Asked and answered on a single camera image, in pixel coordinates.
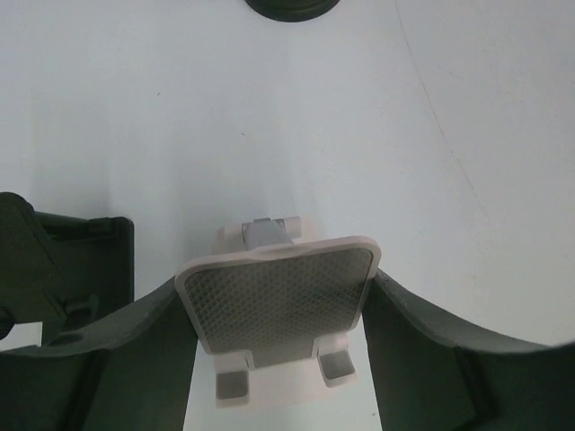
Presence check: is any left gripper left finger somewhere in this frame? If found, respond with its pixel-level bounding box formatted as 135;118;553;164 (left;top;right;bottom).
1;279;198;430

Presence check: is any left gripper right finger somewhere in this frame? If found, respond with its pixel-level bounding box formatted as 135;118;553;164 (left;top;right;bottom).
363;272;574;430

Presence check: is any white folding phone stand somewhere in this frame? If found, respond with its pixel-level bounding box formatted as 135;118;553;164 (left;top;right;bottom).
174;217;381;408

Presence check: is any black round base phone stand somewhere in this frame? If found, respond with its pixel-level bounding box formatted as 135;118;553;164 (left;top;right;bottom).
245;0;340;22

